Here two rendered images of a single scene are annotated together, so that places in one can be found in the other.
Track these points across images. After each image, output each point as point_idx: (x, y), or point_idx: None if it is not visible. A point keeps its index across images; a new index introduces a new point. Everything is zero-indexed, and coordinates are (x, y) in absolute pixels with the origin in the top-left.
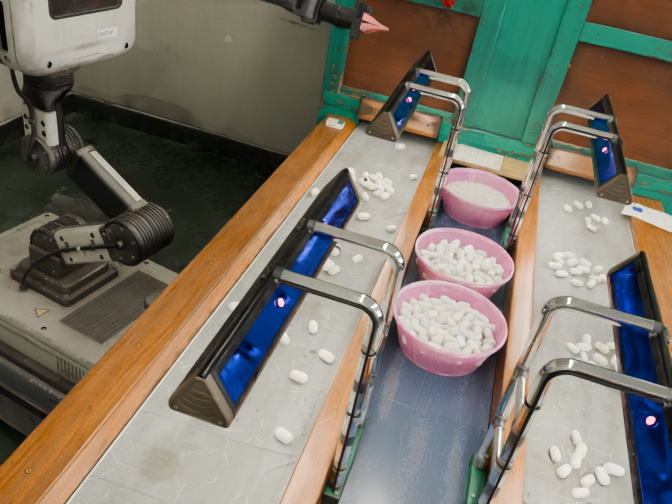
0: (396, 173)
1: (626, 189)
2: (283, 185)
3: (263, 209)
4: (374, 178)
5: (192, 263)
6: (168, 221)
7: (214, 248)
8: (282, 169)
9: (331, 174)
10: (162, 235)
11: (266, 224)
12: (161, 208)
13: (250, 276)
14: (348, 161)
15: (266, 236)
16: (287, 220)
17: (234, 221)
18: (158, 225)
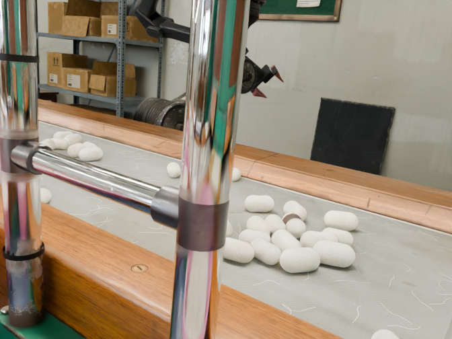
0: (421, 325)
1: None
2: (237, 150)
3: (167, 134)
4: (304, 233)
5: (83, 109)
6: (160, 114)
7: (99, 114)
8: (296, 159)
9: (329, 209)
10: (148, 119)
11: (130, 131)
12: (171, 104)
13: (48, 126)
14: (434, 246)
15: (111, 135)
16: (150, 153)
17: (146, 124)
18: (153, 109)
